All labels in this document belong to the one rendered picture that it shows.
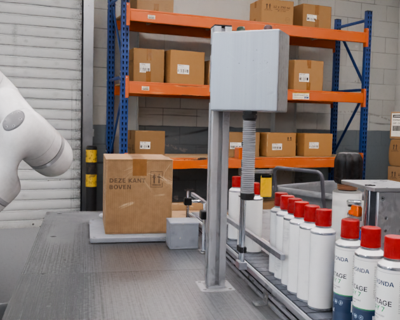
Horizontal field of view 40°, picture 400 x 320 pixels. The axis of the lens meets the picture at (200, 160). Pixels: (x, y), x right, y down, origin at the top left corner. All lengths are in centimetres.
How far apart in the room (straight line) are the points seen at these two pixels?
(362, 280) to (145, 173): 115
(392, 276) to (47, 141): 95
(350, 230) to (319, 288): 18
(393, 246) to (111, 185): 126
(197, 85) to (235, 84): 397
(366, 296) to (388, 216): 18
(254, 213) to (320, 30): 453
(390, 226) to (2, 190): 96
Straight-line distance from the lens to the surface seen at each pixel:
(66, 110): 567
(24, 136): 146
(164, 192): 199
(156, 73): 528
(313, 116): 691
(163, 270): 161
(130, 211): 199
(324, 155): 611
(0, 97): 170
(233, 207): 176
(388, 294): 92
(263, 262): 153
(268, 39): 131
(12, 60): 564
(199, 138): 620
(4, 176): 151
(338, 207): 165
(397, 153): 530
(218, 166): 140
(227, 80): 133
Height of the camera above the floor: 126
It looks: 4 degrees down
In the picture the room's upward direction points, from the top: 1 degrees clockwise
